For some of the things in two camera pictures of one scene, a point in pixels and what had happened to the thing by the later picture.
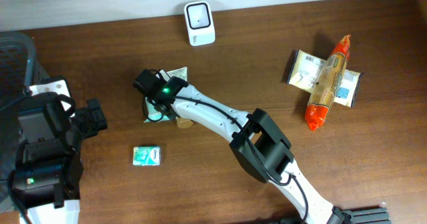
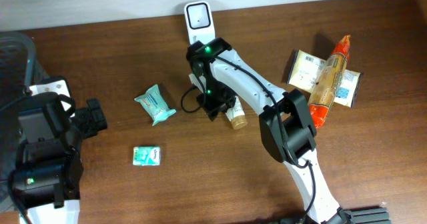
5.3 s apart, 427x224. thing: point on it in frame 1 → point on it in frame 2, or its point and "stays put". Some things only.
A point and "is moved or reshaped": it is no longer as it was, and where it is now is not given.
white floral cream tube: [182, 123] is moved or reshaped
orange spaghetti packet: [326, 85] stays put
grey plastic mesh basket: [17, 65] stays put
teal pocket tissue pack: [146, 156] stays put
